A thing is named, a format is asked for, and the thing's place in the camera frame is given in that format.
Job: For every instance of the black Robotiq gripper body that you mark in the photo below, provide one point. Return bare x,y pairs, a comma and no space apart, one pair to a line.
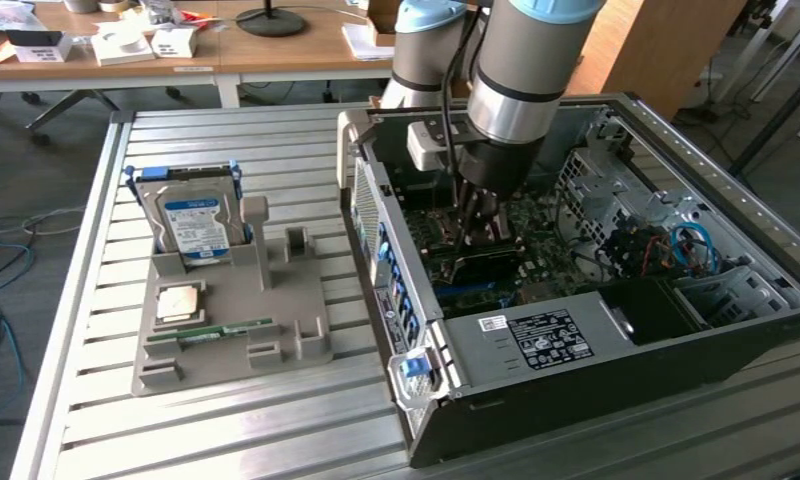
500,165

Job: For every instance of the graphics card with metal bracket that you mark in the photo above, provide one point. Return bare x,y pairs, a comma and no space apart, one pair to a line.
487,267

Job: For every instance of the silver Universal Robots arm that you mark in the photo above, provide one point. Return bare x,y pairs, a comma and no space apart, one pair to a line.
520,65

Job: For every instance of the CPU socket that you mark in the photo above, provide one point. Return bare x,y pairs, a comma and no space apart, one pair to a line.
447,225

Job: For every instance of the green motherboard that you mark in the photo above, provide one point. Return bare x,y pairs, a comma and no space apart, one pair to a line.
553,265

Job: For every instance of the metal drive cage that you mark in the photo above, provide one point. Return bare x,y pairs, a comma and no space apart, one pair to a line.
593,190

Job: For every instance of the grey power supply unit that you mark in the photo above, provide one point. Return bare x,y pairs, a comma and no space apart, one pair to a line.
480,350

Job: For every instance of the stack of white papers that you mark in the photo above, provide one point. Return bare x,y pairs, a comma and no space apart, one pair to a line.
367,45

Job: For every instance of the blue release latch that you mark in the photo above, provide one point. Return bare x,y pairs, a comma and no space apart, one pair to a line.
413,367

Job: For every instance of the wooden cabinet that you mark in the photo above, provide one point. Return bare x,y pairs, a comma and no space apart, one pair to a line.
673,50

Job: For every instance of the brown cardboard box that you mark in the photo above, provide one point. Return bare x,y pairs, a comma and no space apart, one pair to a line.
381,15

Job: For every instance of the open black PC case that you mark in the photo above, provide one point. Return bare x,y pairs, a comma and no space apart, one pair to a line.
573,400

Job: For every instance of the metal disk bay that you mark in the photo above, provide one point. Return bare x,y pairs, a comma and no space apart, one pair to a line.
727,295

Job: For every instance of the grey plastic parts rack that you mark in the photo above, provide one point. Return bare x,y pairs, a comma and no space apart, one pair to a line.
233,310

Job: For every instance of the hard disk in blue carrier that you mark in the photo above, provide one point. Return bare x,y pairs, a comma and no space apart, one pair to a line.
193,220

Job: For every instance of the black slanted pole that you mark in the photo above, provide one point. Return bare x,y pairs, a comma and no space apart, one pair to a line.
775,119

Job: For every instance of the black round lamp base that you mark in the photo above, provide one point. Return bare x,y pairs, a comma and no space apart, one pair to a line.
269,25

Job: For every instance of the green RAM stick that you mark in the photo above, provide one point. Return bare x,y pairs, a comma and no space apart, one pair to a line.
206,332

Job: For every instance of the CPU chip with metal lid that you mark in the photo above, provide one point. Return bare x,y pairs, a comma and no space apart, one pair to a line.
176,302

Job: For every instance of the orange small item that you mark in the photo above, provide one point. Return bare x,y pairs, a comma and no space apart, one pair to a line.
196,19

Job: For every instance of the small white labelled box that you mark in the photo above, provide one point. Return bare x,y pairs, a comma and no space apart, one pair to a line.
173,45

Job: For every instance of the crumpled plastic packaging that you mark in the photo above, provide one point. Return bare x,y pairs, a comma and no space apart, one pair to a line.
160,11

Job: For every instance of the white box with tape roll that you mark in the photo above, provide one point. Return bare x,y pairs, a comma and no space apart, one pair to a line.
122,55

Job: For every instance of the beige tape roll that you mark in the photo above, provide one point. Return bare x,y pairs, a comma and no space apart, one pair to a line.
113,5

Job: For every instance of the grey cup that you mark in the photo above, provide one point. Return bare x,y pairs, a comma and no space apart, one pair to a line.
80,5

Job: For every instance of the white box with black lid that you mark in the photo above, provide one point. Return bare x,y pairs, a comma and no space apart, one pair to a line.
40,52

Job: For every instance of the clear plastic bag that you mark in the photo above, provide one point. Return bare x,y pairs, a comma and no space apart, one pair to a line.
6,17

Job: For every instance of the white wall socket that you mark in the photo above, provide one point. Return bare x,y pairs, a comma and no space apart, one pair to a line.
709,74

